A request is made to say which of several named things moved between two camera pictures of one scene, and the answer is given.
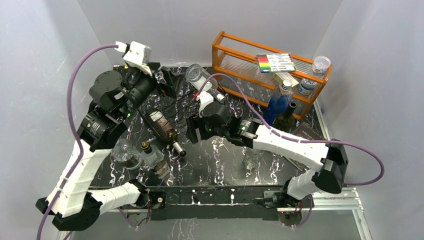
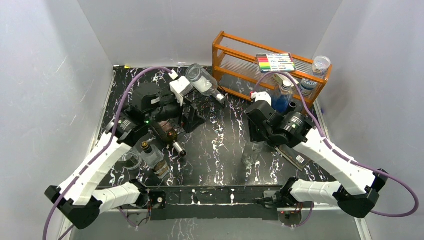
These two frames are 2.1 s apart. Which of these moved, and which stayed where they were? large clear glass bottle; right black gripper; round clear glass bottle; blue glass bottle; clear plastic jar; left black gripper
Moved: right black gripper; left black gripper
Stayed: blue glass bottle; round clear glass bottle; clear plastic jar; large clear glass bottle
